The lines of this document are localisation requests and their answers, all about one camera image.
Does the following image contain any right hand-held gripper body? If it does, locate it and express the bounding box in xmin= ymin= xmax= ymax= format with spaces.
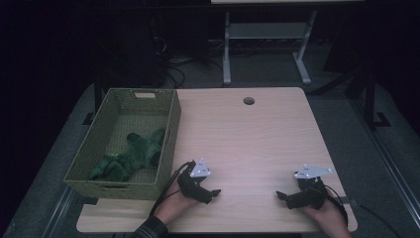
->
xmin=285 ymin=164 xmax=333 ymax=210

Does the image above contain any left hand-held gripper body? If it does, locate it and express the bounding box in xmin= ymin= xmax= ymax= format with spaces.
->
xmin=176 ymin=158 xmax=213 ymax=204

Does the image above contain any green woven basket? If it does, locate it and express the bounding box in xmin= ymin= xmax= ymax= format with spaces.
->
xmin=63 ymin=87 xmax=182 ymax=201

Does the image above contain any person's left hand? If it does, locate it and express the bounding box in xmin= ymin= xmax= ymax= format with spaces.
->
xmin=154 ymin=178 xmax=200 ymax=225

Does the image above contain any person's right hand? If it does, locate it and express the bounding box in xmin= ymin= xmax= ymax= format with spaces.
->
xmin=300 ymin=197 xmax=349 ymax=234

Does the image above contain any black metal stand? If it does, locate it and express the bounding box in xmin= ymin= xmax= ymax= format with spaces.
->
xmin=81 ymin=70 xmax=104 ymax=127
xmin=361 ymin=65 xmax=392 ymax=131

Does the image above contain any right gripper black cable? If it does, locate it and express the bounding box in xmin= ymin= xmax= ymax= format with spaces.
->
xmin=323 ymin=183 xmax=350 ymax=227

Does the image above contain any black floor cable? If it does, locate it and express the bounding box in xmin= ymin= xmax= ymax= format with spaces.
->
xmin=355 ymin=199 xmax=403 ymax=238

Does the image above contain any bundle of floor cables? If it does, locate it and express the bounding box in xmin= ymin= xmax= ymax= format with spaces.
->
xmin=150 ymin=19 xmax=226 ymax=89

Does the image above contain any grey metal table frame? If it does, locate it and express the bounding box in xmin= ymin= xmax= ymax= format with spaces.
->
xmin=222 ymin=9 xmax=319 ymax=86

